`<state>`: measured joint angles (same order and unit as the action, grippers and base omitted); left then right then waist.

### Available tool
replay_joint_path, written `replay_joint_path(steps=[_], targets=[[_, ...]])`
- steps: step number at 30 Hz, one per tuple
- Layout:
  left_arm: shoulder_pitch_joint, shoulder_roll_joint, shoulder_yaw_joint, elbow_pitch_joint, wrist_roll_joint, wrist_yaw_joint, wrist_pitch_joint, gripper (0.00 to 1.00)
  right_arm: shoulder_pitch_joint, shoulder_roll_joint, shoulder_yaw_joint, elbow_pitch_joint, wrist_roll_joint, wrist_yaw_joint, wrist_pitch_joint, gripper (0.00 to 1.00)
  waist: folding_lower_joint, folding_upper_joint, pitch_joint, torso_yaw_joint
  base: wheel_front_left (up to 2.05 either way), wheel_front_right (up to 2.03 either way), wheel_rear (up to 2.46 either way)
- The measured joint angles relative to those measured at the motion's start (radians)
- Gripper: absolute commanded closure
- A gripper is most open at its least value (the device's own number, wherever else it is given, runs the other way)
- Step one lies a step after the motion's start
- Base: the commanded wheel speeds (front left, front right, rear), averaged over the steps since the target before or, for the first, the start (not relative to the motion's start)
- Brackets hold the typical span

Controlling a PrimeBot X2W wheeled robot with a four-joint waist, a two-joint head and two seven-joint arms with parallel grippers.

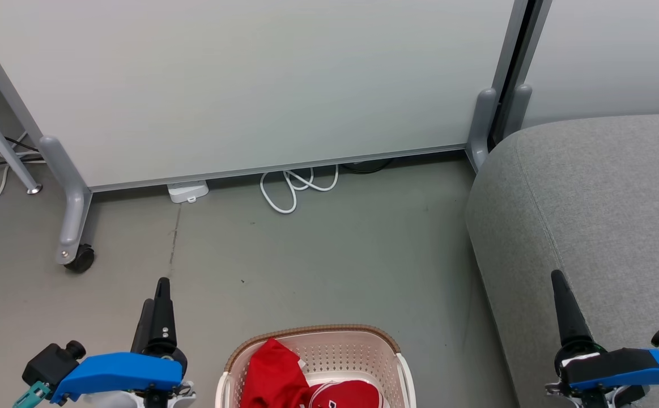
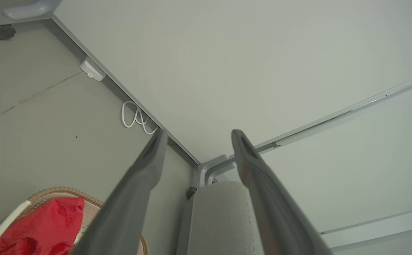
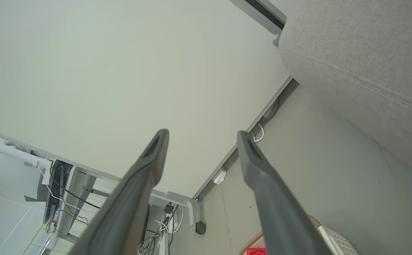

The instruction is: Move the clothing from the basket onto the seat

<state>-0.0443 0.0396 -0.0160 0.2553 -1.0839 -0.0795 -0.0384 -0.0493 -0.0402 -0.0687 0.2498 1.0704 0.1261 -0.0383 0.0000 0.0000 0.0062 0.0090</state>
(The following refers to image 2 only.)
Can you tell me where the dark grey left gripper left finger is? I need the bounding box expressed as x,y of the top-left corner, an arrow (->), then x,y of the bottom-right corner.
71,129 -> 168,255

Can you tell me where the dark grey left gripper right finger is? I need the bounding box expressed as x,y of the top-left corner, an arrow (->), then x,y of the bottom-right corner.
231,129 -> 334,255

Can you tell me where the red garment with white band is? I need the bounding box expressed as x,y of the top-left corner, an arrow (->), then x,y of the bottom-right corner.
0,197 -> 85,255

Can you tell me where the grey upholstered couch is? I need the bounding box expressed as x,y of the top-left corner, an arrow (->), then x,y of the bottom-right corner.
176,181 -> 266,255

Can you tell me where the wicker laundry basket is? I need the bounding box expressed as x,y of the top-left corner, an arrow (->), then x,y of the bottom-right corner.
0,187 -> 149,255

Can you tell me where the white power adapter box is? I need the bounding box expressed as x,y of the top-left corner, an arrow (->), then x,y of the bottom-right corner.
80,57 -> 106,82

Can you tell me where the grey metal corner frame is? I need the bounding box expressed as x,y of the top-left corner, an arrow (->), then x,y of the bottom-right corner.
198,155 -> 236,188

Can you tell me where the white coiled cable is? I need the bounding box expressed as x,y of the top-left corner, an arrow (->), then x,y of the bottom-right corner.
122,101 -> 159,135

